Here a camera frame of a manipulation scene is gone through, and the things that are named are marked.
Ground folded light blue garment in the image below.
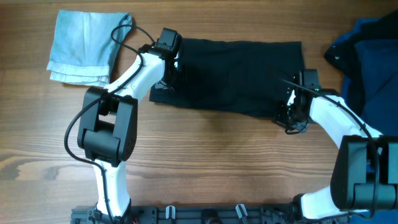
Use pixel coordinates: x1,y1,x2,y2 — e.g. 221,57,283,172
47,10,132,87

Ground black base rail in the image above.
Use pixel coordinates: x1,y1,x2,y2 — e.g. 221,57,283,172
70,204,350,224

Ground black shorts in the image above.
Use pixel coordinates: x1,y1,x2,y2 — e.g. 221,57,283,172
149,39,305,117

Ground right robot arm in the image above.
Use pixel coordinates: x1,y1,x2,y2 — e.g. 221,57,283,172
273,68,397,223

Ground blue garment pile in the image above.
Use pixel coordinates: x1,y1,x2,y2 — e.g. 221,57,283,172
325,17,398,224

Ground dark garment on pile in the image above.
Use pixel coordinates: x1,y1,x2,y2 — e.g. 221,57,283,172
324,11,397,114

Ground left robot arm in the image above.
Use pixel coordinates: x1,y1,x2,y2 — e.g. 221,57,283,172
71,28,182,223

